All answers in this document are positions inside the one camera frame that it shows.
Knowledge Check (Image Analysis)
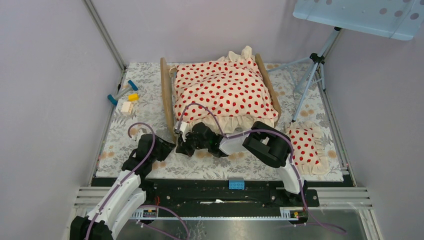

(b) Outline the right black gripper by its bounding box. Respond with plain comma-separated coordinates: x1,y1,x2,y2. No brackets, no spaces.
176,130,210,157

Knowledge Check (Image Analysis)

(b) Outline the large strawberry print cushion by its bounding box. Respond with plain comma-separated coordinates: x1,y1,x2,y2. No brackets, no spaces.
170,46,278,134

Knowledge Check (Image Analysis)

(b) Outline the wooden pet bed frame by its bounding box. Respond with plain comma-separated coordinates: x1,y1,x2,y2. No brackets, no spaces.
160,53,282,142

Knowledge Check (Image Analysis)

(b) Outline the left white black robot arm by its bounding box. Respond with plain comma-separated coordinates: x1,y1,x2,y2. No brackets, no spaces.
69,133,176,240

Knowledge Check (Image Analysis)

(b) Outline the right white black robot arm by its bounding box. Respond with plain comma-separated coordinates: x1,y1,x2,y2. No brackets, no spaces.
175,121,307,206

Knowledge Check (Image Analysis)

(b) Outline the floral table mat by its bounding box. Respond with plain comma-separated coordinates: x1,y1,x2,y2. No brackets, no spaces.
95,63,343,182

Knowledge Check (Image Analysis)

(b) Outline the beige wooden toy block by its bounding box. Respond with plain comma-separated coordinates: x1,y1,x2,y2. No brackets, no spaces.
120,101,133,116

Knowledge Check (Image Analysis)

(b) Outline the blue toy brick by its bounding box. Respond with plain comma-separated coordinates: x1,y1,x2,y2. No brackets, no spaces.
228,177,245,190

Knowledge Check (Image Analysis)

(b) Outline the yellow toy block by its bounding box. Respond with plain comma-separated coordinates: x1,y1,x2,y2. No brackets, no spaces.
128,93,140,102

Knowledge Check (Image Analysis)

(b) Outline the small strawberry print pillow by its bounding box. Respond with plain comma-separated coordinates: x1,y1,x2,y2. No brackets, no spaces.
284,121,330,175

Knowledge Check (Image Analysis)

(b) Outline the grey tripod stand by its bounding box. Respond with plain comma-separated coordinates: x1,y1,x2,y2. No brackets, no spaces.
267,26,342,123

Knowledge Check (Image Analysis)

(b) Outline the light blue perforated tray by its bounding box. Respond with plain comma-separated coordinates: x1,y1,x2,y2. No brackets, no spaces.
293,0,424,41

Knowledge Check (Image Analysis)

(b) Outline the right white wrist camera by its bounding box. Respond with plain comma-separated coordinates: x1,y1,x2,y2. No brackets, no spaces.
174,121,189,142

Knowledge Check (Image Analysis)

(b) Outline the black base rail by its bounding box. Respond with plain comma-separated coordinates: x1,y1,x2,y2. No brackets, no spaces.
91,177,354,220

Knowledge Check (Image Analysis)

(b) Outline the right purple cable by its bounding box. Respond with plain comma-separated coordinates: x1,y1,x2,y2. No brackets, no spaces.
177,102,348,236

